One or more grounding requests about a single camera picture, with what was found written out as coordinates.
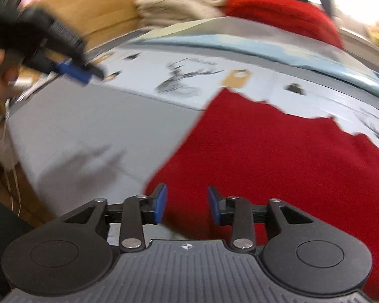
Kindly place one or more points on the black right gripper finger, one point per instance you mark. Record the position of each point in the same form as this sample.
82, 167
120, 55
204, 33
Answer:
79, 248
295, 249

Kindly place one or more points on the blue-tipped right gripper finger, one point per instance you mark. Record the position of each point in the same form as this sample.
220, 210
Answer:
82, 73

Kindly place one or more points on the dark red knit sweater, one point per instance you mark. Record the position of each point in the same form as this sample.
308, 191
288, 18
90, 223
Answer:
255, 151

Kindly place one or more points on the grey printed bed sheet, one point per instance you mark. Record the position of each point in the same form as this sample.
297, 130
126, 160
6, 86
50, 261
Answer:
107, 138

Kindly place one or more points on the bright red folded garment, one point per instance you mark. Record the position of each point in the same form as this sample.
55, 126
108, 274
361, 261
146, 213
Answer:
290, 15

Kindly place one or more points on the wooden bed frame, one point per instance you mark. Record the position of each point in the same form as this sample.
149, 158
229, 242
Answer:
97, 21

